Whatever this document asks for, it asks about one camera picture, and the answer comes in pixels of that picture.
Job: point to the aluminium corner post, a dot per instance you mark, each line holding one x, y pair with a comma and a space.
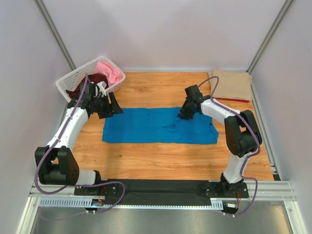
55, 33
270, 34

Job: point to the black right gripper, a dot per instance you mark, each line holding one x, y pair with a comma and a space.
186, 112

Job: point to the blue t shirt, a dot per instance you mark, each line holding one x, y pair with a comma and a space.
158, 125

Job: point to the left aluminium corner post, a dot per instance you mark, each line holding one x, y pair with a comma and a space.
55, 33

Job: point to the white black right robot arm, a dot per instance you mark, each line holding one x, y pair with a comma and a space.
242, 133

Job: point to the folded beige t shirt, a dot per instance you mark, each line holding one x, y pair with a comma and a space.
232, 85

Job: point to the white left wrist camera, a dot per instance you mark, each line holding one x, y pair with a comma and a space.
101, 87

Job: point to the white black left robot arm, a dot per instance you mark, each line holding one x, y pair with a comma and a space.
56, 164

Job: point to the right aluminium corner post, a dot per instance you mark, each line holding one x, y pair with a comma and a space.
270, 34

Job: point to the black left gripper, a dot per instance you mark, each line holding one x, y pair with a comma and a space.
107, 110

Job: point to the pink t shirt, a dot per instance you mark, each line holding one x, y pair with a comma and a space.
112, 74

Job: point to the dark red t shirt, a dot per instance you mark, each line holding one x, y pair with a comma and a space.
95, 78

